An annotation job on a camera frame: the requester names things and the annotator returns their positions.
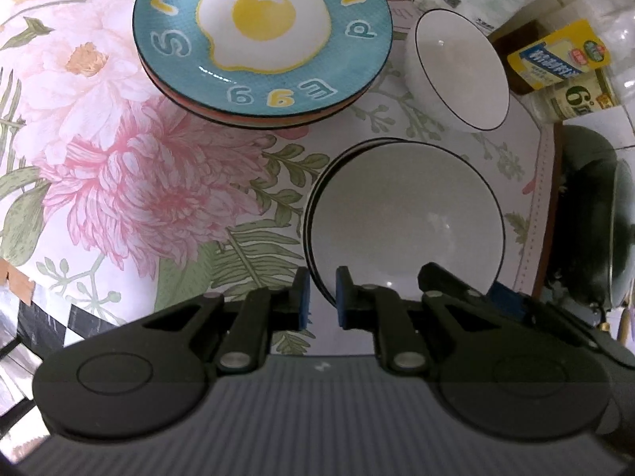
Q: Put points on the dark wok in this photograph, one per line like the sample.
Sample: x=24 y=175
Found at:
x=585 y=218

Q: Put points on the oil bottle with yellow label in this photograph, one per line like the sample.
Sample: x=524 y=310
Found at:
x=555 y=57

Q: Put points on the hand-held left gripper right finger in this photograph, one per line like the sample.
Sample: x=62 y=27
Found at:
x=342 y=300

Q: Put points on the floral tablecloth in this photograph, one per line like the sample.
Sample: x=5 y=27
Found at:
x=124 y=183

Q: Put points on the white bowl with black rim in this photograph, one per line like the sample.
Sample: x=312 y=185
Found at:
x=416 y=218
x=456 y=69
x=308 y=238

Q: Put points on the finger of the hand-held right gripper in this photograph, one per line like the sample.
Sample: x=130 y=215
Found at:
x=511 y=302

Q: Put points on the vinegar bottle with yellow cap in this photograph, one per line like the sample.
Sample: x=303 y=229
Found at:
x=580 y=99

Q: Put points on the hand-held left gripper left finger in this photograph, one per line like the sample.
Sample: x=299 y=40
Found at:
x=303 y=302

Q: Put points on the white rabbit carrot plate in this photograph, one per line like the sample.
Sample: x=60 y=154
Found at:
x=238 y=120

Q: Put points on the blue fried egg plate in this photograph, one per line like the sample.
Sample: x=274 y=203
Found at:
x=263 y=20

